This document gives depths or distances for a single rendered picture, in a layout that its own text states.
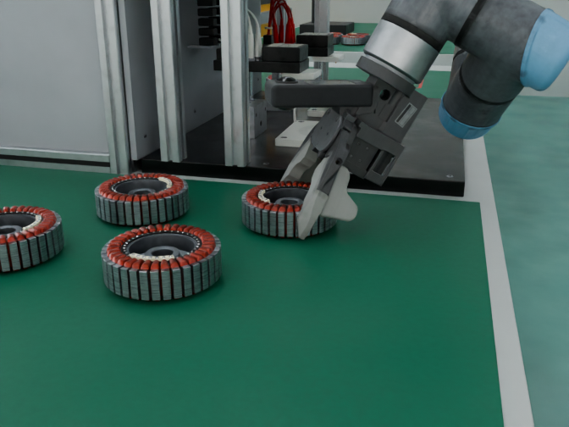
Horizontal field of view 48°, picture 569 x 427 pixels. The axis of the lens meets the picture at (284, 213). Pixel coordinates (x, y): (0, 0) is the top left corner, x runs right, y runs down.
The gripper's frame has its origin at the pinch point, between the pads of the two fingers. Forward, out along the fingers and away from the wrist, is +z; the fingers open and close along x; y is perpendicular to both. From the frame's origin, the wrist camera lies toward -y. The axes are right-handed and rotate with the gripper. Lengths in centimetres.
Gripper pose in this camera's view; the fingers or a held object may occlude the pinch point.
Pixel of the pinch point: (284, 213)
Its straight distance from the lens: 74.6
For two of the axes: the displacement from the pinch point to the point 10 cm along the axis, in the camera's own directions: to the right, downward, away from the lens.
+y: 8.5, 4.2, 3.2
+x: -1.8, -3.4, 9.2
